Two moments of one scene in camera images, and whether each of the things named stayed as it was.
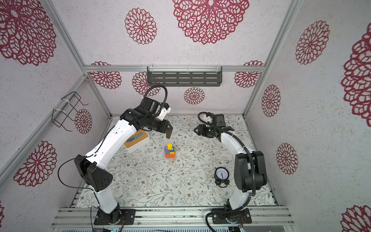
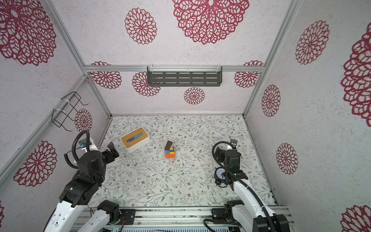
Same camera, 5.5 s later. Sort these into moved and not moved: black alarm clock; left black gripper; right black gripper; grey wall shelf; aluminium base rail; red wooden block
Moved: right black gripper; left black gripper
Not moved: black alarm clock; grey wall shelf; red wooden block; aluminium base rail
